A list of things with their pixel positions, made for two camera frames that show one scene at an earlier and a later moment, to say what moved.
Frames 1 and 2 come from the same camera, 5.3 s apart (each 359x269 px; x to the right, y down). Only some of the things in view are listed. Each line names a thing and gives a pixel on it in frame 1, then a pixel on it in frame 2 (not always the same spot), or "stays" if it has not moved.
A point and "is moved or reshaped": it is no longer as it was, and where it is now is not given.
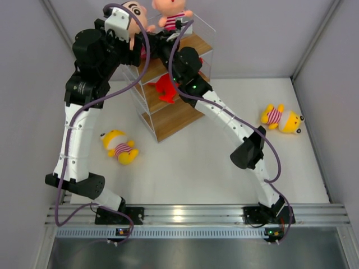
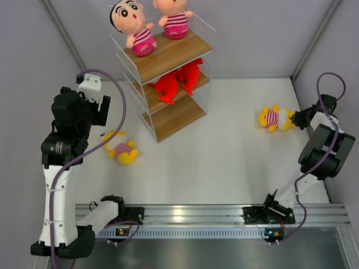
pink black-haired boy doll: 141,12 stays
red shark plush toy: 168,88 stays
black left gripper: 130,57 → 99,117
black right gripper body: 162,48 → 304,121
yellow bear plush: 119,147 stays
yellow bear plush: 287,121 is moved or reshaped
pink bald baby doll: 172,10 stays
